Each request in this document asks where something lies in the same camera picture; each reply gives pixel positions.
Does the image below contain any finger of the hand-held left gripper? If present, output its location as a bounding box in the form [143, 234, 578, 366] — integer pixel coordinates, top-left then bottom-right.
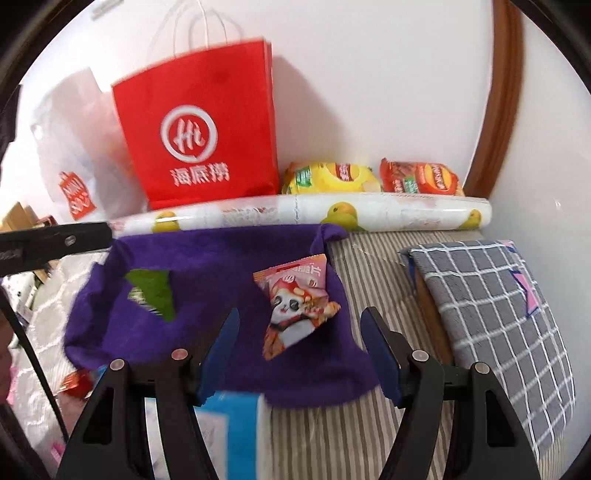
[0, 222, 113, 275]

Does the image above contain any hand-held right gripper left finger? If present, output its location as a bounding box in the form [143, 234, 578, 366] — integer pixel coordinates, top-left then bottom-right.
[55, 307, 241, 480]

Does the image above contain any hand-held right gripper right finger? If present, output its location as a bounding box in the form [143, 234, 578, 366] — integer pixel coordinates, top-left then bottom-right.
[360, 307, 541, 480]

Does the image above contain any panda print snack packet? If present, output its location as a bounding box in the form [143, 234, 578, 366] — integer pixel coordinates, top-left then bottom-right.
[253, 253, 341, 361]

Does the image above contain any green snack packet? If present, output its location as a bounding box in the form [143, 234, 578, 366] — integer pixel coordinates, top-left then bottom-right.
[124, 269, 177, 321]

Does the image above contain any purple towel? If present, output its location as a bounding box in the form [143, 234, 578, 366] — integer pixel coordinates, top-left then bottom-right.
[62, 224, 379, 409]

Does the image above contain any blue tissue pack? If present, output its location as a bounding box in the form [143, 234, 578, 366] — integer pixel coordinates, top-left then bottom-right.
[143, 391, 269, 480]

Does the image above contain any striped mattress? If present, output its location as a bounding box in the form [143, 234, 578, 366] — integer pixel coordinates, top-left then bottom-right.
[0, 228, 568, 480]

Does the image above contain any white plastic bag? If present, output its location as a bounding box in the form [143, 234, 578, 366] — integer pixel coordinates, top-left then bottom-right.
[30, 67, 148, 222]

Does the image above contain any grey checked cloth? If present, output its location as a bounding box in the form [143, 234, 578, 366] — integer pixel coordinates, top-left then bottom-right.
[399, 239, 577, 446]

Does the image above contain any fruit print paper roll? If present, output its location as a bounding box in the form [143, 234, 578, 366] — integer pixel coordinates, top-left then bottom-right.
[108, 193, 494, 234]

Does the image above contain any red snack packet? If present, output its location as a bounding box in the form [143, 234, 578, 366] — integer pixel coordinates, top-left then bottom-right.
[60, 371, 93, 400]

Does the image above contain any red chips packet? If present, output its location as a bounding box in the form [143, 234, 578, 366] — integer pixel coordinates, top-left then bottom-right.
[379, 158, 466, 198]

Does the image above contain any yellow chips packet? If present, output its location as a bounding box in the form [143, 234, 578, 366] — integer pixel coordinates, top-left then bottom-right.
[281, 161, 384, 195]

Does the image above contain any red paper bag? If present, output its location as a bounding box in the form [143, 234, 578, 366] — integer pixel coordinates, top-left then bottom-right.
[111, 0, 280, 210]

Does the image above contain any black cable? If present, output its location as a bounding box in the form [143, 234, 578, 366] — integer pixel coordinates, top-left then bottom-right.
[0, 291, 70, 444]

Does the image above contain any brown wooden door frame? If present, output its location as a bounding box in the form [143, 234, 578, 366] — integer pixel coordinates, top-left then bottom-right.
[464, 0, 525, 197]

